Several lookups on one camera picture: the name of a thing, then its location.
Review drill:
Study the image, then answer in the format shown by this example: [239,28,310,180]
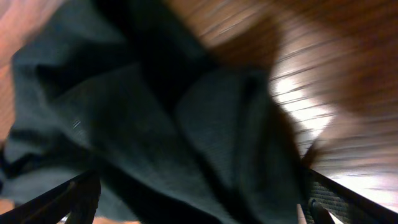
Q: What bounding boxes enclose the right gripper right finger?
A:
[300,169,397,224]

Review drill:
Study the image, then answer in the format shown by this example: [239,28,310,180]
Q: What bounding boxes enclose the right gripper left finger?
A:
[1,171,101,224]

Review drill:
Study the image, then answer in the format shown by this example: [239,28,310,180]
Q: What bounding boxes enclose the black polo shirt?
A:
[1,1,305,223]

